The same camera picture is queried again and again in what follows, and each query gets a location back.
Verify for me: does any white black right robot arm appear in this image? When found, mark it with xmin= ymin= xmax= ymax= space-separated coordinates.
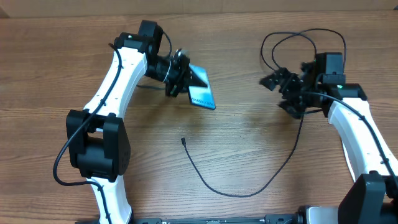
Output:
xmin=259 ymin=52 xmax=397 ymax=223

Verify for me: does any brown cardboard backdrop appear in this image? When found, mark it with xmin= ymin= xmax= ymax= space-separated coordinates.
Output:
xmin=1 ymin=0 xmax=397 ymax=18

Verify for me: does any blue smartphone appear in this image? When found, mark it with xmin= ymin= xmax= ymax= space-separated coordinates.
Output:
xmin=188 ymin=64 xmax=216 ymax=110

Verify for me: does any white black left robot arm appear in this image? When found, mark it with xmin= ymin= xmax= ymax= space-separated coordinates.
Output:
xmin=63 ymin=21 xmax=216 ymax=223

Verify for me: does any black charger cable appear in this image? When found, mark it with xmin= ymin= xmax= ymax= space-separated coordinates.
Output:
xmin=180 ymin=28 xmax=347 ymax=198

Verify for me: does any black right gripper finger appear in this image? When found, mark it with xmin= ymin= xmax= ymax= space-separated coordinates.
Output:
xmin=259 ymin=68 xmax=295 ymax=91
xmin=279 ymin=101 xmax=305 ymax=119

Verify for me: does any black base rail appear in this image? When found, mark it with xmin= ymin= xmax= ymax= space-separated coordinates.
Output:
xmin=74 ymin=205 xmax=340 ymax=224

